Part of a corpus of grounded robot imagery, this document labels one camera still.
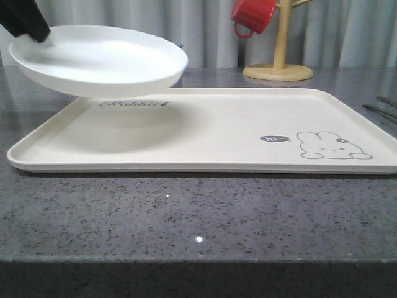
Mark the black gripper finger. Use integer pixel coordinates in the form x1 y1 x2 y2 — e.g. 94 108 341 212
1 0 51 42

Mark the white round plate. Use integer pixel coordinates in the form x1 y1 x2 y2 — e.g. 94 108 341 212
9 25 188 98

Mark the silver metal chopstick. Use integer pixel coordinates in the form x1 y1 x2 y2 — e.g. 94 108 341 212
362 104 397 119
377 96 397 108

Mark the red enamel mug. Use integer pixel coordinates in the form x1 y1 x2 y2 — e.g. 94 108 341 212
231 0 277 38

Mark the cream rabbit print tray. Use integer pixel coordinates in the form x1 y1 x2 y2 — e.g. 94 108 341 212
7 88 396 174

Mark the wooden mug tree stand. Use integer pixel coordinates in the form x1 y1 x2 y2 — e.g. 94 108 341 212
243 0 313 81

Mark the grey pleated curtain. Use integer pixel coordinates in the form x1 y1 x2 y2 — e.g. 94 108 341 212
0 0 397 69

